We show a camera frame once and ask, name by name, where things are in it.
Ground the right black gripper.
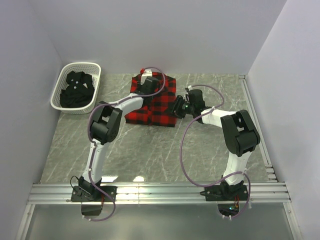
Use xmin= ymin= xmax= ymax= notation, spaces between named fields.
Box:
xmin=164 ymin=95 xmax=196 ymax=120

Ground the red black plaid shirt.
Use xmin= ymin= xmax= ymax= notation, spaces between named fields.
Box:
xmin=124 ymin=75 xmax=177 ymax=128

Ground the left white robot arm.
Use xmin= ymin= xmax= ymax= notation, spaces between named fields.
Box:
xmin=78 ymin=76 xmax=164 ymax=201

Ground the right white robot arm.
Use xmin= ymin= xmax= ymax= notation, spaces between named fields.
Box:
xmin=165 ymin=89 xmax=261 ymax=200

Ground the white plastic laundry basket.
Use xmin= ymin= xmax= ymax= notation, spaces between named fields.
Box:
xmin=50 ymin=62 xmax=102 ymax=115

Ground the black shirt in basket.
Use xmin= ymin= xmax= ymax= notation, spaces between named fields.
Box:
xmin=60 ymin=71 xmax=95 ymax=108

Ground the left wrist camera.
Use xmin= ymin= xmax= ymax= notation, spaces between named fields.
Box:
xmin=140 ymin=68 xmax=153 ymax=85

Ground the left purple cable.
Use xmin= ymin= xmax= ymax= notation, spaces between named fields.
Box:
xmin=86 ymin=66 xmax=166 ymax=222

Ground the aluminium side rail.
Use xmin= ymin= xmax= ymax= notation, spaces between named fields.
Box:
xmin=238 ymin=75 xmax=278 ymax=183

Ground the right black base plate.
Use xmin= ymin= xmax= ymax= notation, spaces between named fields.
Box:
xmin=199 ymin=184 xmax=249 ymax=202

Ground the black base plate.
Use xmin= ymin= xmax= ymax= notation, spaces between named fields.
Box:
xmin=70 ymin=185 xmax=117 ymax=203
xmin=199 ymin=184 xmax=249 ymax=202

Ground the aluminium mounting rail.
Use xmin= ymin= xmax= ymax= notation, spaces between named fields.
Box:
xmin=27 ymin=182 xmax=291 ymax=205

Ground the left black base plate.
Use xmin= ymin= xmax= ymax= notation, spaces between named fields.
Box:
xmin=70 ymin=185 xmax=117 ymax=203

